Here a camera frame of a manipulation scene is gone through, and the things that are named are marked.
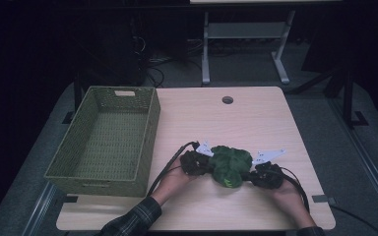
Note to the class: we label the metal floor rail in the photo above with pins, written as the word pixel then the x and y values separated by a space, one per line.
pixel 39 209
pixel 367 157

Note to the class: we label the green fleece garment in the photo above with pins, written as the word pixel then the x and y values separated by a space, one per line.
pixel 229 165

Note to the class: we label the person's right hand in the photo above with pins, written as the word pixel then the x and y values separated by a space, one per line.
pixel 285 195

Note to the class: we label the black tape piece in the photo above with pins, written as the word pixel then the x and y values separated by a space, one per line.
pixel 70 199

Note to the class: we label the black metal stand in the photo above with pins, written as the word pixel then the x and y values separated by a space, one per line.
pixel 347 98

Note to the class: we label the white metal desk frame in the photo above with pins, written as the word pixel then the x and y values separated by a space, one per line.
pixel 246 31

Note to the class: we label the person's left hand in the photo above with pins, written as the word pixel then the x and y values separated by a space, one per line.
pixel 172 183

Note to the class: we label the green woven basket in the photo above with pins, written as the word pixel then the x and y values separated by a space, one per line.
pixel 111 141

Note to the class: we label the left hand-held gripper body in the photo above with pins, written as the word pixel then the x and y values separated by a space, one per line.
pixel 193 164

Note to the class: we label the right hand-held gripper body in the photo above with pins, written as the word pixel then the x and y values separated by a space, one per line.
pixel 269 175

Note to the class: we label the grey tape piece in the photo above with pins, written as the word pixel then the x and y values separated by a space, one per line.
pixel 323 199

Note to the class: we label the dark computer tower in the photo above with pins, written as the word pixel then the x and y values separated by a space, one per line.
pixel 111 49

